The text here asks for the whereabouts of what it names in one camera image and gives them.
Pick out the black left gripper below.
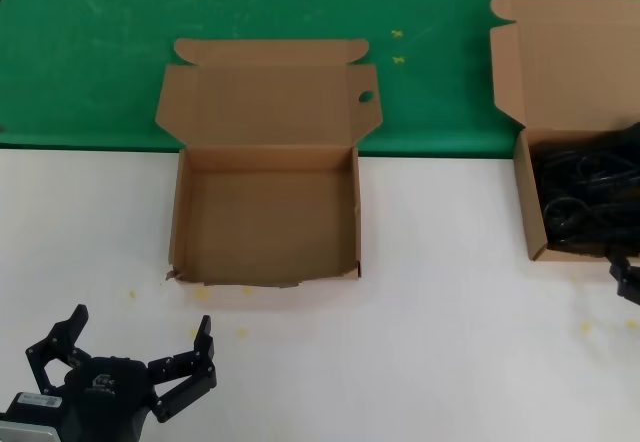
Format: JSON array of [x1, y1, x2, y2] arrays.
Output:
[[24, 304, 219, 442]]

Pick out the cardboard box with torn edge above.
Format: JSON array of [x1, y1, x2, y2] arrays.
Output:
[[153, 37, 384, 293]]

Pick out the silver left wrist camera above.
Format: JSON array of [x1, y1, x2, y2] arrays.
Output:
[[0, 391, 64, 442]]

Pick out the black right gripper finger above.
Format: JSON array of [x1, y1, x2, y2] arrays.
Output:
[[607, 249, 640, 306]]

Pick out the green table mat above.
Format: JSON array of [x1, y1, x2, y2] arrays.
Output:
[[0, 0, 640, 161]]

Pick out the black power cable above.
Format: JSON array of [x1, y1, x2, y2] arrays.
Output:
[[542, 196, 640, 258], [532, 136, 640, 203]]

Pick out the cardboard box with clean edges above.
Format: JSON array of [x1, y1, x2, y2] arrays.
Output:
[[488, 0, 640, 263]]

